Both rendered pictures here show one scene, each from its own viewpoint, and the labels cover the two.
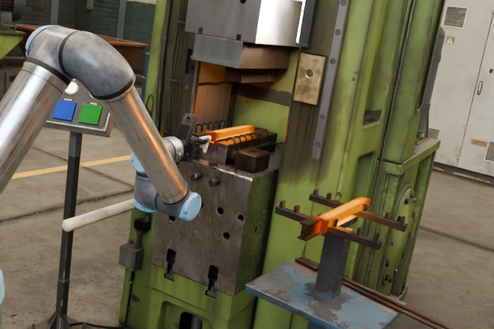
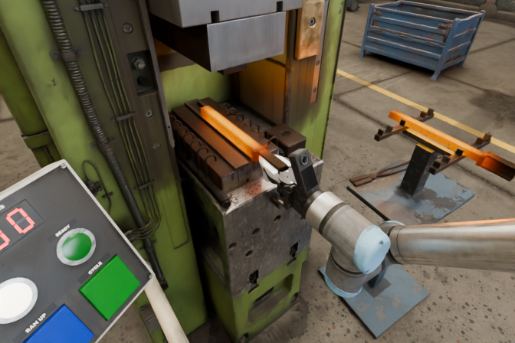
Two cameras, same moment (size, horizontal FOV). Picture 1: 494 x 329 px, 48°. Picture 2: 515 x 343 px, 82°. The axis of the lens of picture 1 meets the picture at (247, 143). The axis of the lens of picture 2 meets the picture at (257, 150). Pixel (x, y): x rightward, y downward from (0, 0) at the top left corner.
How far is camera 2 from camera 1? 187 cm
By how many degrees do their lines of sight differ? 62
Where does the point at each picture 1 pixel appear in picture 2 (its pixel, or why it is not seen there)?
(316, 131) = (313, 79)
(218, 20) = not seen: outside the picture
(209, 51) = (238, 46)
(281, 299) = (431, 220)
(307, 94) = (311, 46)
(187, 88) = (150, 115)
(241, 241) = not seen: hidden behind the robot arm
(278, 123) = (194, 86)
